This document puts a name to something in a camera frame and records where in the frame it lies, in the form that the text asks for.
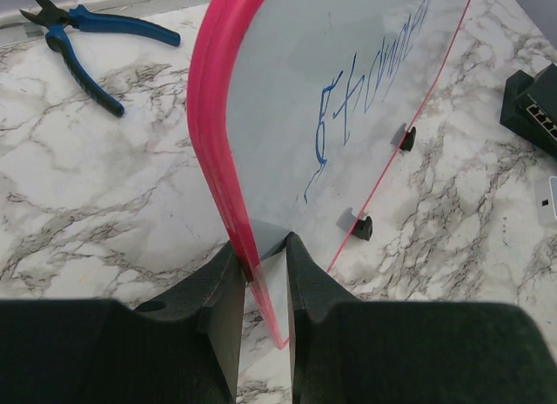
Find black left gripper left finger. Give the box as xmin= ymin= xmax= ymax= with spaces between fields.
xmin=1 ymin=245 xmax=245 ymax=403

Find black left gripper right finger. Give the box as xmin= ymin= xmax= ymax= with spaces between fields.
xmin=285 ymin=234 xmax=556 ymax=403

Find pink framed whiteboard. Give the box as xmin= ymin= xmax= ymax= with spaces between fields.
xmin=186 ymin=0 xmax=471 ymax=347

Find black whiteboard stand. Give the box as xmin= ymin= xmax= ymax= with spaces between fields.
xmin=351 ymin=123 xmax=417 ymax=241

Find white grey small box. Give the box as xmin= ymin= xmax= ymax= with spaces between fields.
xmin=534 ymin=176 xmax=557 ymax=228

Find black network switch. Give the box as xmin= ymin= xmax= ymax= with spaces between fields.
xmin=500 ymin=64 xmax=556 ymax=158

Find blue handled pliers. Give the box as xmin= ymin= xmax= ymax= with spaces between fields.
xmin=19 ymin=0 xmax=182 ymax=118

